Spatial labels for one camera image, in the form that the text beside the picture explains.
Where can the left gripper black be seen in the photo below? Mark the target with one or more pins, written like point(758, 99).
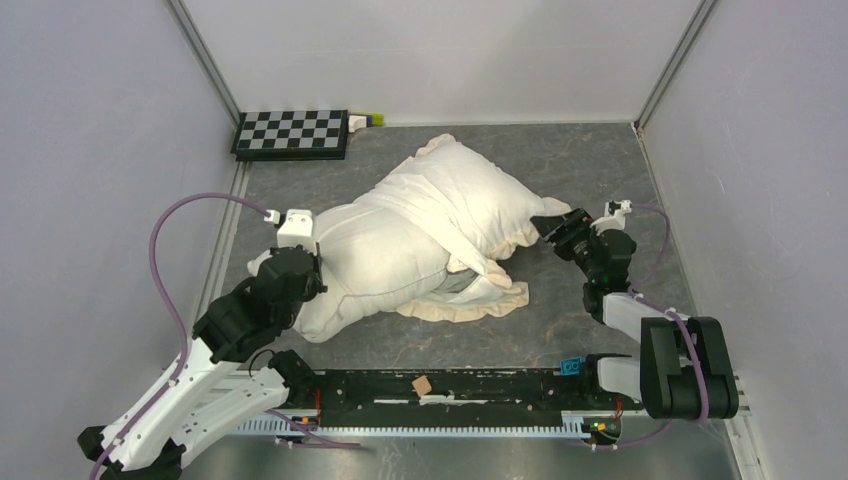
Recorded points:
point(317, 283)

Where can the grey pillowcase with cream ruffle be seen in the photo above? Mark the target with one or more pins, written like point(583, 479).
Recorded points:
point(478, 214)

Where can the blue toy brick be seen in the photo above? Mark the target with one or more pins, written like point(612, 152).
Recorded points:
point(571, 366)

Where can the small tan cube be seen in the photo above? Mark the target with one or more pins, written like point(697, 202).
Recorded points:
point(422, 386)

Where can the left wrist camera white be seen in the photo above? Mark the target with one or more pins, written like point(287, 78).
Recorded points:
point(293, 229)

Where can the light blue cable duct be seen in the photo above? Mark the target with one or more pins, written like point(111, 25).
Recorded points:
point(570, 427)

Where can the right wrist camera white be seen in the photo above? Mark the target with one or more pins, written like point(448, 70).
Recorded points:
point(614, 217)

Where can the white pillow insert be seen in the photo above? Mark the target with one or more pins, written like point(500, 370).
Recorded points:
point(373, 260)

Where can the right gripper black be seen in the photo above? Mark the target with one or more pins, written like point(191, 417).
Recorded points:
point(553, 228)

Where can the yellow green small object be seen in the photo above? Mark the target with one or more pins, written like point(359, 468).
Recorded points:
point(362, 120)

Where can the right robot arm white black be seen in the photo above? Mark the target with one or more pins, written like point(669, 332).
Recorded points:
point(684, 369)

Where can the black white checkerboard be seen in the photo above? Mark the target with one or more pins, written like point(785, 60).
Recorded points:
point(297, 135)

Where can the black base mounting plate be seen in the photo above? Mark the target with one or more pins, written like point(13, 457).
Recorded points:
point(460, 398)

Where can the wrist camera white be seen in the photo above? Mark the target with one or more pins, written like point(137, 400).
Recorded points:
point(293, 229)
point(614, 217)

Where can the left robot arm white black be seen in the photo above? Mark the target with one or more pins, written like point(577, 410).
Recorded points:
point(167, 429)

